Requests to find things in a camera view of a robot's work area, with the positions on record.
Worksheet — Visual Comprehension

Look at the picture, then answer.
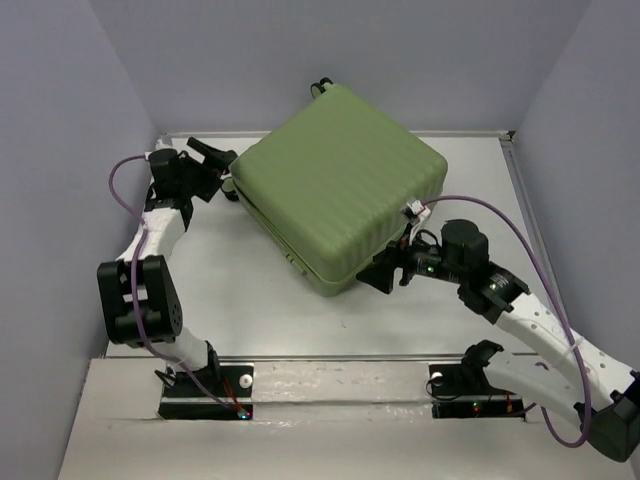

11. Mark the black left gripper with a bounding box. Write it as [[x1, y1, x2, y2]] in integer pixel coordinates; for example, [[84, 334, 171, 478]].
[[179, 138, 237, 202]]

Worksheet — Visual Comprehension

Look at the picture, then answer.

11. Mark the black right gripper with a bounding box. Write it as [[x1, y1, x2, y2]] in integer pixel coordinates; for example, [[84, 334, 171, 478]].
[[356, 220, 466, 291]]

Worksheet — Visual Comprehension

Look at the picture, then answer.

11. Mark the green hardshell suitcase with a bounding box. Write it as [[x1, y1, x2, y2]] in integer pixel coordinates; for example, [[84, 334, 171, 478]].
[[230, 77, 448, 297]]

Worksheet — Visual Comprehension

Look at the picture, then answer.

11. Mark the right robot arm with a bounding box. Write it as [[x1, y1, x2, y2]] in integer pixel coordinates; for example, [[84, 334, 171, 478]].
[[356, 219, 639, 463]]

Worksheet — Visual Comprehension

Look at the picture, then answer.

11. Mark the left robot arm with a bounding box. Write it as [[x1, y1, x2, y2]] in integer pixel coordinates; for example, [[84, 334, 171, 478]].
[[97, 137, 237, 395]]

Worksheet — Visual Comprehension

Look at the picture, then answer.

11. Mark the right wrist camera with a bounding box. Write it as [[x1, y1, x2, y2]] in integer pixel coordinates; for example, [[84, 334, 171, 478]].
[[400, 198, 431, 239]]

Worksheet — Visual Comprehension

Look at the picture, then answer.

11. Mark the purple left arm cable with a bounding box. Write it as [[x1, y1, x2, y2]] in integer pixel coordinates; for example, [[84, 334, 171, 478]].
[[108, 153, 244, 415]]

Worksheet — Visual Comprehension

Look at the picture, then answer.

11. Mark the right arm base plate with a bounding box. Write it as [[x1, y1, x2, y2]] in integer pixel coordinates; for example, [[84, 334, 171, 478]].
[[425, 363, 527, 420]]

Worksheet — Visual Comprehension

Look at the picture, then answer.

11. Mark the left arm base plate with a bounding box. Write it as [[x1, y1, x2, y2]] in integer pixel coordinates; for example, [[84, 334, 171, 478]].
[[154, 363, 255, 421]]

